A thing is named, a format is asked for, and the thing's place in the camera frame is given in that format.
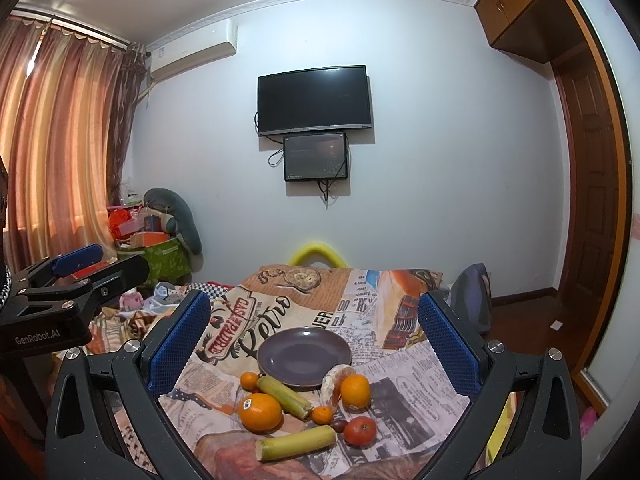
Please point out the green storage box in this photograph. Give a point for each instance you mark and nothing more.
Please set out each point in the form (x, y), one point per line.
(168, 261)

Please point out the printed newspaper pattern tablecloth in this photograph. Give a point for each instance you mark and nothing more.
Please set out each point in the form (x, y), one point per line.
(374, 312)

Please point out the wooden overhead cabinet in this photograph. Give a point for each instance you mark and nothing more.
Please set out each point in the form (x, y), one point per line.
(539, 30)

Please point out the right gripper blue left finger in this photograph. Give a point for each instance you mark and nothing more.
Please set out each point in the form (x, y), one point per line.
(145, 374)

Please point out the large orange with sticker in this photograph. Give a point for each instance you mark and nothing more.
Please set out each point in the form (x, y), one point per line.
(260, 412)

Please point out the small tangerine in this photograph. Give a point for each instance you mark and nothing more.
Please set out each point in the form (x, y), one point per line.
(322, 415)
(248, 381)

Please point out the orange striped curtain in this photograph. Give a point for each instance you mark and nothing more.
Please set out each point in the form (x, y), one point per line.
(67, 105)

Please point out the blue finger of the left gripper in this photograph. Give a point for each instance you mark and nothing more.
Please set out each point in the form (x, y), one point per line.
(105, 284)
(50, 269)

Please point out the white air conditioner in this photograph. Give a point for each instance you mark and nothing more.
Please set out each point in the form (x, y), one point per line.
(204, 45)

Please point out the dark red grape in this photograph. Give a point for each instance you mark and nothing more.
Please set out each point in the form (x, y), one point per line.
(339, 425)

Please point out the brown wooden door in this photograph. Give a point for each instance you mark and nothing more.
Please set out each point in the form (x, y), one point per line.
(593, 197)

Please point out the dark purple plate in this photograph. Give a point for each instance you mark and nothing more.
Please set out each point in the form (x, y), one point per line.
(301, 357)

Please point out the yellow foam tube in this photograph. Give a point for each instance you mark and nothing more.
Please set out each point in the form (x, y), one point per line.
(317, 250)

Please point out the small black wall monitor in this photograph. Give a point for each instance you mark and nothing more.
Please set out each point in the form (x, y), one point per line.
(315, 157)

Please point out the grey plush toy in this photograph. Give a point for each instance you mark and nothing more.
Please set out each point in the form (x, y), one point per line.
(180, 218)

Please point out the pink rabbit toy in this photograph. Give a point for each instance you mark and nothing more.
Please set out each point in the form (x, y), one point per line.
(131, 301)

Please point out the red tomato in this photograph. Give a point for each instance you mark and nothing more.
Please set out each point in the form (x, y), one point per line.
(360, 431)

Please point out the large plain orange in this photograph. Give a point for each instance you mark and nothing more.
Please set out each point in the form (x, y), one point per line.
(355, 392)

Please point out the black wall television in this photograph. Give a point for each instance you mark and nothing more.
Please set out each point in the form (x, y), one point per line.
(317, 99)

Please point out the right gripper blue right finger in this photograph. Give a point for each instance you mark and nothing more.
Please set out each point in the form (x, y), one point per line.
(483, 376)

